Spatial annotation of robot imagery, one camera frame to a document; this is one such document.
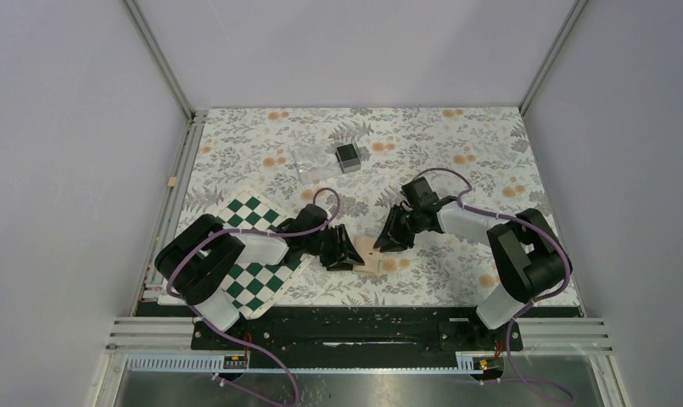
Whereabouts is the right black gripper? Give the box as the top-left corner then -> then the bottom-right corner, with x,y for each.
372,204 -> 423,254

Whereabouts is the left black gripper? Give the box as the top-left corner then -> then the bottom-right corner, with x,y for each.
304,224 -> 364,270

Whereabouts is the tan card holder wallet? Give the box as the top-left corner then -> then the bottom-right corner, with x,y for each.
352,237 -> 388,275

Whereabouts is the black credit card stack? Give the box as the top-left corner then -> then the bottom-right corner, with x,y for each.
335,143 -> 361,174

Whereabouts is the clear acrylic card box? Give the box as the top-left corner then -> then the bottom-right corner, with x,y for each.
292,142 -> 361,185

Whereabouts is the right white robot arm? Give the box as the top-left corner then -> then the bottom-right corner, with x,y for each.
374,177 -> 572,349

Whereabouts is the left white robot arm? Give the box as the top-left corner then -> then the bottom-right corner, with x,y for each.
154,204 -> 364,348

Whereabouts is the green white chessboard mat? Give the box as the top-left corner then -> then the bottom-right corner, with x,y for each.
157,189 -> 314,321

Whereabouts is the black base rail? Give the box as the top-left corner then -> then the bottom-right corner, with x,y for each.
134,302 -> 584,372

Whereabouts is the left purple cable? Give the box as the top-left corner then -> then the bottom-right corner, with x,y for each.
165,187 -> 342,407

